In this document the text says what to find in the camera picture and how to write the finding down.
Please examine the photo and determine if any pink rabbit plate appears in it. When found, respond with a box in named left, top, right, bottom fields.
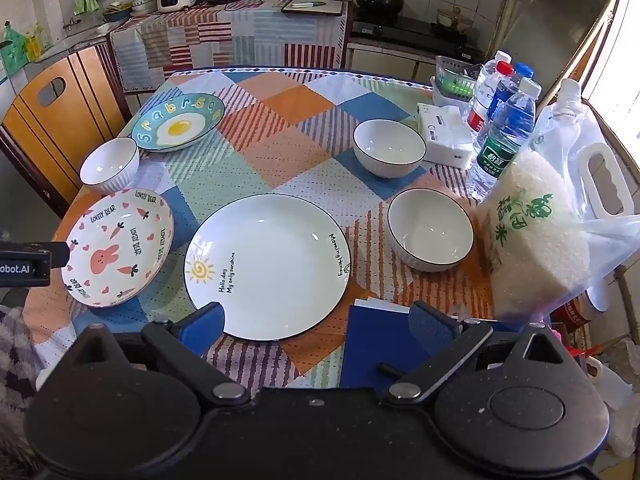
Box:
left=62, top=188, right=175, bottom=308

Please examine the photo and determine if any white bowl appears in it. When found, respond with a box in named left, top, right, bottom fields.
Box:
left=386, top=188, right=474, bottom=273
left=352, top=119, right=426, bottom=179
left=80, top=138, right=140, bottom=195

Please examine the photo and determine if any white sun plate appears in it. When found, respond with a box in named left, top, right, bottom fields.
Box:
left=183, top=194, right=352, bottom=341

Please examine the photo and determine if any teal egg plate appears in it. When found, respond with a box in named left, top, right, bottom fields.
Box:
left=131, top=93, right=226, bottom=153

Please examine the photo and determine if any blue notebook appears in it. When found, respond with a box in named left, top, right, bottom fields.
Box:
left=340, top=298, right=430, bottom=393

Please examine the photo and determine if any bag of rice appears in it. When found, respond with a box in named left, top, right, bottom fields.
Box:
left=478, top=150, right=590, bottom=322

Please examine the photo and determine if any wooden chair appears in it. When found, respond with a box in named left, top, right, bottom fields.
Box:
left=1, top=44, right=131, bottom=217

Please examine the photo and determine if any white tissue pack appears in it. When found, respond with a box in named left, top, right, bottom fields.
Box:
left=416, top=103, right=474, bottom=170

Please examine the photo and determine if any green label water bottle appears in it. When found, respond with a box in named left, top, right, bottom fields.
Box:
left=466, top=78, right=541, bottom=202

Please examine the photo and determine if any patchwork counter cloth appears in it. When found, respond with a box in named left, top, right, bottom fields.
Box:
left=110, top=0, right=348, bottom=93

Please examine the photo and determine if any blue label water bottle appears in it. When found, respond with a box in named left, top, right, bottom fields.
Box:
left=487, top=63, right=535, bottom=120

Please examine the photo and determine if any plastic basket with green items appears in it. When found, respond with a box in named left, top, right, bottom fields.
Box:
left=432, top=55, right=482, bottom=110

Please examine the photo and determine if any red label water bottle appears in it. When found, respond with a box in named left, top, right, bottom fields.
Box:
left=466, top=50, right=514, bottom=136

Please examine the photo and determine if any black gas stove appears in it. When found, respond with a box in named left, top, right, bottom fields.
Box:
left=350, top=13, right=485, bottom=63

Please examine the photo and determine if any glass lid pot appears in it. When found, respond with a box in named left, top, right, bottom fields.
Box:
left=437, top=6, right=473, bottom=32

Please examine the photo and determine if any black wok on stove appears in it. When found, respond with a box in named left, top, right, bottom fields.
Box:
left=355, top=0, right=405, bottom=23

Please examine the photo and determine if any black cutting board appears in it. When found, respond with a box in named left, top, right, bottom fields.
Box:
left=281, top=0, right=344, bottom=16

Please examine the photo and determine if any clear plastic handle bag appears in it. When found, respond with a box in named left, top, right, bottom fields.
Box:
left=527, top=78, right=639, bottom=295

